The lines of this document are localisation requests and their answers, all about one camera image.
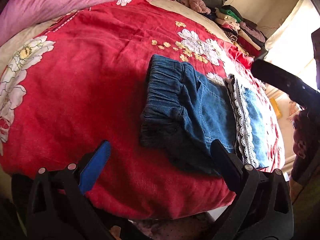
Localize blue denim pants lace hem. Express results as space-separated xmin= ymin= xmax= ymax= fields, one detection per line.
xmin=140 ymin=55 xmax=271 ymax=176

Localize person right hand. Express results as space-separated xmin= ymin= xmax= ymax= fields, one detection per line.
xmin=291 ymin=110 xmax=319 ymax=182

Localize yellow paper bag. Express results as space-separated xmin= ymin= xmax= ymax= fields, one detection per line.
xmin=269 ymin=98 xmax=282 ymax=119

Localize cream window curtain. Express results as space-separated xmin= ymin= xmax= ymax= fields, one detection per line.
xmin=264 ymin=0 xmax=319 ymax=89

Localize stack of folded clothes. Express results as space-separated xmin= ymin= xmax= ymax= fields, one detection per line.
xmin=203 ymin=5 xmax=268 ymax=59

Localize red floral bedspread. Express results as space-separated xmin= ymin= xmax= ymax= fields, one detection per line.
xmin=1 ymin=0 xmax=285 ymax=219

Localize pink crumpled garment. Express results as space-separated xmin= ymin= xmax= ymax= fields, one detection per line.
xmin=180 ymin=0 xmax=211 ymax=14

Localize beige bed sheet mattress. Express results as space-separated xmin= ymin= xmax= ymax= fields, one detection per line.
xmin=1 ymin=0 xmax=230 ymax=72

